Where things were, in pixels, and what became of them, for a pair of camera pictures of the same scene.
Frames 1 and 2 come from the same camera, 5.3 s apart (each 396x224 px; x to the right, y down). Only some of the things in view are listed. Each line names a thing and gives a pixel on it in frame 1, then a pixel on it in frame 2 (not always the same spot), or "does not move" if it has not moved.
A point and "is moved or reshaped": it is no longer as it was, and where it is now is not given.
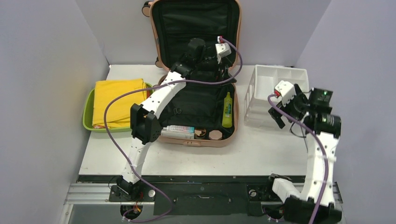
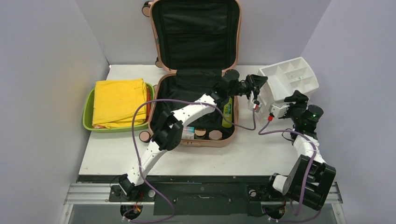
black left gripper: [225, 76] → [254, 84]
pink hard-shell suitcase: [201, 40] does not move
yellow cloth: [118, 113] does not move
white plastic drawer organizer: [262, 84] is moved or reshaped
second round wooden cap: [215, 135] does not move
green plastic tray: [87, 119] does not move
